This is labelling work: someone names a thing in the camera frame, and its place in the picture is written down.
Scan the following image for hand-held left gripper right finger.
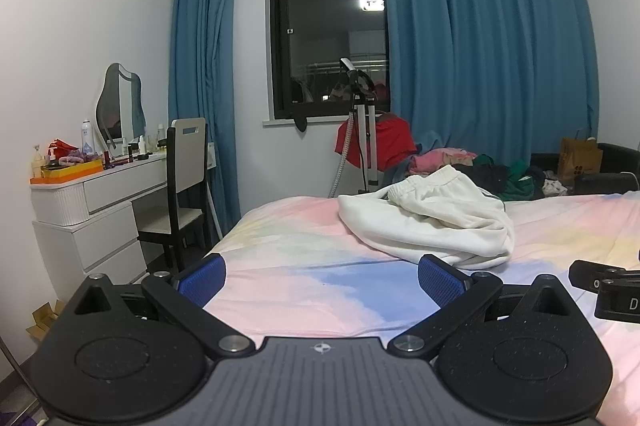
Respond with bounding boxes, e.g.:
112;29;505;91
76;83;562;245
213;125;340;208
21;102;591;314
386;254;598;359

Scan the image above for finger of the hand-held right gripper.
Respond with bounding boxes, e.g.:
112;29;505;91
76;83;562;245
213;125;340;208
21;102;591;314
568;258;640;294
595;278;640;321

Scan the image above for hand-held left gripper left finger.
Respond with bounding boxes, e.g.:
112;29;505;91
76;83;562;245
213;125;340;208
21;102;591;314
62;253;257;357

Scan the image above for white pants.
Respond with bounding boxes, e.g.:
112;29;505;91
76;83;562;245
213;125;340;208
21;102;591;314
337;165;516;269

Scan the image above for black clothes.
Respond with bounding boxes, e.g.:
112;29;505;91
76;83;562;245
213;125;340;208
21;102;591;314
461;162;512;196

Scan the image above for green clothes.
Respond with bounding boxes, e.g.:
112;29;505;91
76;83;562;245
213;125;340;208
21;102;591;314
501;160;547;202

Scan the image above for pink clothes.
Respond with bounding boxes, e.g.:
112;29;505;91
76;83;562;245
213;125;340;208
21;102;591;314
409;148;479;175

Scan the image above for pastel tie-dye bedspread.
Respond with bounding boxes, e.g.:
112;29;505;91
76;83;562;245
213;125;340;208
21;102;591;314
202;190;640;407

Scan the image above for brown cardboard box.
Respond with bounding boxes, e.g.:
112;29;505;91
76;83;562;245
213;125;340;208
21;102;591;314
557;137;604;185

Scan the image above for black sofa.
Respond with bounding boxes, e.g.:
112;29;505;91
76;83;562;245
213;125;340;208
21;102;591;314
529;143;640;198

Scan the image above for white and black chair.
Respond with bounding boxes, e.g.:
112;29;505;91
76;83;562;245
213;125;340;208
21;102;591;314
137;117;214;273

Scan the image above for white dressing table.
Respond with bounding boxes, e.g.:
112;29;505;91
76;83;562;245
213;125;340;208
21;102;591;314
30;151;169;285

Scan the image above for blue garment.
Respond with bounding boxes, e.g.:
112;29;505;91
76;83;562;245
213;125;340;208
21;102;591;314
414;130;452;158

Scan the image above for red garment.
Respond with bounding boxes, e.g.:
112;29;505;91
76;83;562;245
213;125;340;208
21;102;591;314
334;115;419;173

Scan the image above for group of small cosmetic bottles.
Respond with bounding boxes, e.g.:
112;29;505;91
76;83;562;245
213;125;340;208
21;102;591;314
102;123;168;170

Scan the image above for garment steamer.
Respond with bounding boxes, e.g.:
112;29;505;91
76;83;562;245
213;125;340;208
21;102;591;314
327;58;379;198

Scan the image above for orange tray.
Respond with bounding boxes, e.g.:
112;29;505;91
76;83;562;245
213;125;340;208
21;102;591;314
30;160;104;185

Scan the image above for purple cloth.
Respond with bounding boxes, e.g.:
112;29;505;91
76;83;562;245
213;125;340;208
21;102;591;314
67;147;104;165

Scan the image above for red pouch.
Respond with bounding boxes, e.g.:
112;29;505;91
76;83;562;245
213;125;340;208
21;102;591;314
49;138;81;161

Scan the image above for wavy vanity mirror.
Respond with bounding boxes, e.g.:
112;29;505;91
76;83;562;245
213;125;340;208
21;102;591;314
95;63;147;148

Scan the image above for narrow blue curtain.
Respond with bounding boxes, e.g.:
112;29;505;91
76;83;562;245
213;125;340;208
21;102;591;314
167;0;242;239

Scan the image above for wide blue curtain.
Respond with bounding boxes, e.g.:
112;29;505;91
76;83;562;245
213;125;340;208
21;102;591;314
372;0;601;163

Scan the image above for dark window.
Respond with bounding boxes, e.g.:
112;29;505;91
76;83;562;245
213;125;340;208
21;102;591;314
262;0;392;128

